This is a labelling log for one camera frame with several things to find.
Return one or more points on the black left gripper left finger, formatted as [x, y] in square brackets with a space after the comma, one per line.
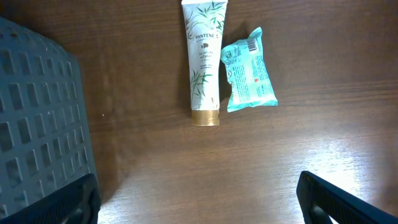
[77, 202]

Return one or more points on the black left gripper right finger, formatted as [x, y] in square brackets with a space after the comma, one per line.
[323, 202]

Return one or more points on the teal wet wipes pack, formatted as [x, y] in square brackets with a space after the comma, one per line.
[247, 73]

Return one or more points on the white tube gold cap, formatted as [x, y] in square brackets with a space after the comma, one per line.
[204, 26]

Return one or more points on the grey plastic mesh basket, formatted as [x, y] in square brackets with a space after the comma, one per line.
[45, 138]

